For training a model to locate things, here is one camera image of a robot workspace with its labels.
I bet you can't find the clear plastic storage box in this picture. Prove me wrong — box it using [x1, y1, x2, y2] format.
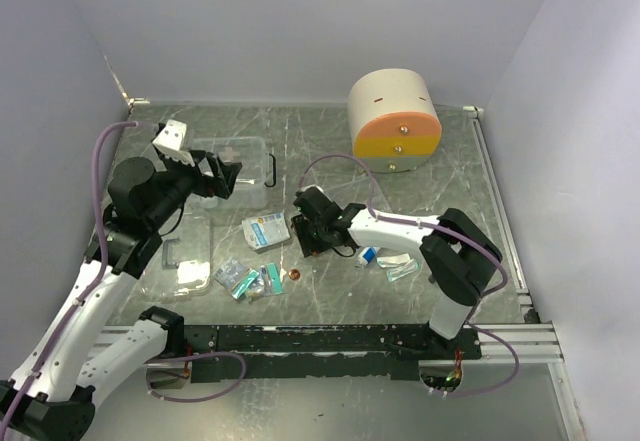
[185, 135, 278, 211]

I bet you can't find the white gauze packet blue print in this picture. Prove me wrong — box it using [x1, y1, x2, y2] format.
[241, 212, 290, 251]

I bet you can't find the teal bandage packet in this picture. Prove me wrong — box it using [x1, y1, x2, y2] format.
[232, 263, 283, 302]

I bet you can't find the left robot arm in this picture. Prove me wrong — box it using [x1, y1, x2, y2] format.
[1, 150, 242, 440]

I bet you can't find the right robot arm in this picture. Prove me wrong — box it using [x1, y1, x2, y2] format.
[293, 186, 504, 359]

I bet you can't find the copper coin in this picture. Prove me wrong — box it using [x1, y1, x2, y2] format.
[288, 269, 301, 281]

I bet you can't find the white blue ointment tube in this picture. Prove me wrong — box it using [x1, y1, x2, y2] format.
[356, 246, 380, 267]

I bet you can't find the white gauze pad on lid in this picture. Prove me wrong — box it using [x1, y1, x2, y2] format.
[177, 260, 210, 285]

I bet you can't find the clear plastic box lid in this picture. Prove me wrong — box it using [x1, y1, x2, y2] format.
[140, 209, 211, 302]

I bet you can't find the clear teal wrapped packet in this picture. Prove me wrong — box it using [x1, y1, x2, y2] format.
[386, 259, 420, 282]

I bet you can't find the round drawer cabinet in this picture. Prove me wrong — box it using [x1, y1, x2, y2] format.
[347, 68, 443, 173]

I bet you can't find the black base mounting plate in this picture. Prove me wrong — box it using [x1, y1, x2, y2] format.
[151, 324, 481, 383]

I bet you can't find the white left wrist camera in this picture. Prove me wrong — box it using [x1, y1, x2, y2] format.
[152, 119, 195, 166]

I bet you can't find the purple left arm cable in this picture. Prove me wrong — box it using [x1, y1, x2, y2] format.
[0, 120, 144, 427]

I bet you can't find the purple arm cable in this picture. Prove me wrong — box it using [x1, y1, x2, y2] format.
[0, 120, 144, 427]
[298, 154, 510, 322]

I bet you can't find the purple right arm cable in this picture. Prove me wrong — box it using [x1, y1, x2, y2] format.
[298, 154, 510, 322]

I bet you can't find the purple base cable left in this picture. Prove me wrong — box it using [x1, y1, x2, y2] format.
[145, 351, 247, 403]

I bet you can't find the aluminium frame rail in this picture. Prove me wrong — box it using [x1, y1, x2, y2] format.
[463, 106, 563, 363]

